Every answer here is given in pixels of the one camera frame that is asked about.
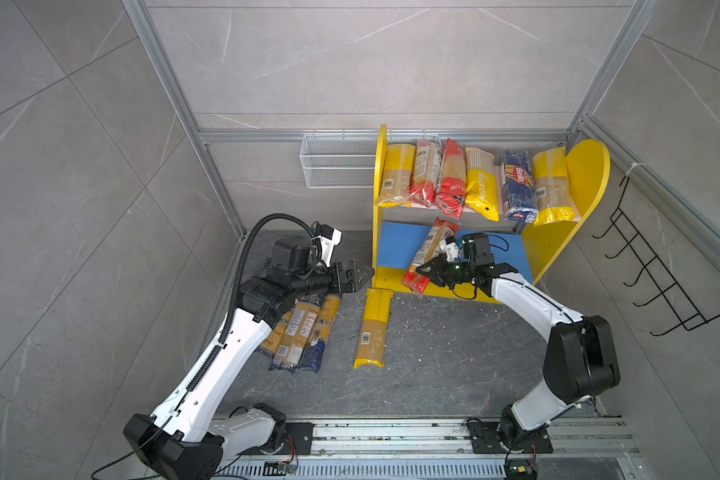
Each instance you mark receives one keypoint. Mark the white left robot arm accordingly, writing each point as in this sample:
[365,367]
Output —
[181,439]

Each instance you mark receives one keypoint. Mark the long yellow spaghetti bag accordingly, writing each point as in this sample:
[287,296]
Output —
[552,188]

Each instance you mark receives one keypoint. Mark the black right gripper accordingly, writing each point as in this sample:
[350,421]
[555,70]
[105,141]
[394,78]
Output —
[436,270]

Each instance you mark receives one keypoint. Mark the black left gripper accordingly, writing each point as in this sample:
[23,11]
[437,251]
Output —
[339,286]

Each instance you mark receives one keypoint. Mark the yellow topped spaghetti bag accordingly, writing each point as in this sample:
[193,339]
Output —
[396,175]

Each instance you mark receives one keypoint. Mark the blue Ankara spaghetti bag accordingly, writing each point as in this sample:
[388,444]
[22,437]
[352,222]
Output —
[270,345]

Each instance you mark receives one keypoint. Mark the red clear spaghetti bag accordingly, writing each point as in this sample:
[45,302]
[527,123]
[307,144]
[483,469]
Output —
[414,281]

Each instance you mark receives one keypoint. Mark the red labelled spaghetti bag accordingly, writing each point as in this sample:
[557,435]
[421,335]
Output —
[426,173]

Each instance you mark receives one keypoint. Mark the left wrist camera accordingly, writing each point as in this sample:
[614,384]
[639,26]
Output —
[328,238]

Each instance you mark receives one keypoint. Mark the white wire mesh basket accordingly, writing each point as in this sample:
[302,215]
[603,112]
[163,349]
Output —
[333,161]

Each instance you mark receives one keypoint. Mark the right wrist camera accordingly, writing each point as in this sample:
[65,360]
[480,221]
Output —
[451,248]

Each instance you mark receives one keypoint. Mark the yellow shelf with coloured boards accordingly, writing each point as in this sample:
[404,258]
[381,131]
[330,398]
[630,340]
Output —
[399,232]

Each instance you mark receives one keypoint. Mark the short yellow spaghetti bag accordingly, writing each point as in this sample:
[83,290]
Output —
[372,340]

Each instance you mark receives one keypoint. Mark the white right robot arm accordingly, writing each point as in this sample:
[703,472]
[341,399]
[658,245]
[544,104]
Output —
[580,360]

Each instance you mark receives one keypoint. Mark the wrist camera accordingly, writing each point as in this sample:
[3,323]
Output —
[451,248]
[328,238]

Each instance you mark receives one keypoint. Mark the blue Barilla spaghetti box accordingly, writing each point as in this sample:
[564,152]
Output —
[518,186]

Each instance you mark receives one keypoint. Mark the black wire hook rack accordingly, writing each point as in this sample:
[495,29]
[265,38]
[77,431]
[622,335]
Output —
[666,287]

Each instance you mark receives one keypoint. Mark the yellow Pastatime spaghetti bag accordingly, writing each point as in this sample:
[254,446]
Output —
[481,184]

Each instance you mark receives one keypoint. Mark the blue clear spaghetti bag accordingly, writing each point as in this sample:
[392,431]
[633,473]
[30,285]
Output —
[293,341]

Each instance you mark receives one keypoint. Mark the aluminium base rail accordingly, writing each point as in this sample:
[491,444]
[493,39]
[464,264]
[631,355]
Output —
[399,448]

